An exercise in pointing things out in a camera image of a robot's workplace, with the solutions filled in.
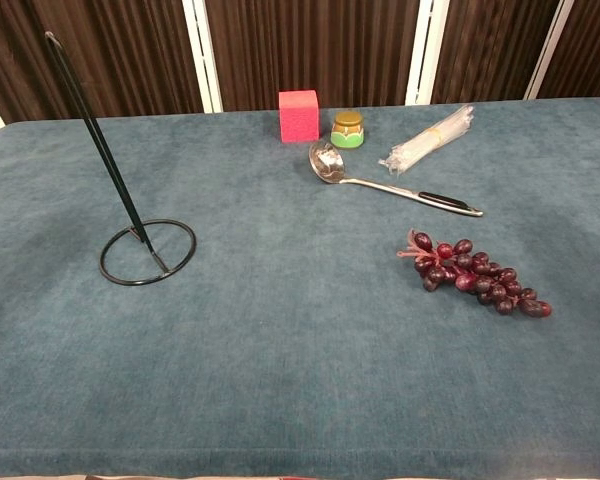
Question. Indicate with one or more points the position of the black metal paper stand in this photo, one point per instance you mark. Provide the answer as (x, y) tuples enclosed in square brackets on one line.
[(105, 165)]

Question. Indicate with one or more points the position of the teal blue table cloth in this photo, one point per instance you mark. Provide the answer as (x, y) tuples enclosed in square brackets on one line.
[(300, 300)]

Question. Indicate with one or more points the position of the green jar with gold lid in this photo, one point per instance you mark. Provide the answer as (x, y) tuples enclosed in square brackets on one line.
[(347, 129)]

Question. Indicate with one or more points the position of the pink foam cube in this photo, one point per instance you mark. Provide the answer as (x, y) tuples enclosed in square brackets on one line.
[(299, 116)]

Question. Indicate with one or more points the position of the clear plastic straw bundle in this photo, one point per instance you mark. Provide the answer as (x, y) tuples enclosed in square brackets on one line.
[(430, 141)]

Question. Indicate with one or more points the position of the dark red plastic grape bunch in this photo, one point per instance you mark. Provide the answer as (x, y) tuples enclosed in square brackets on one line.
[(475, 275)]

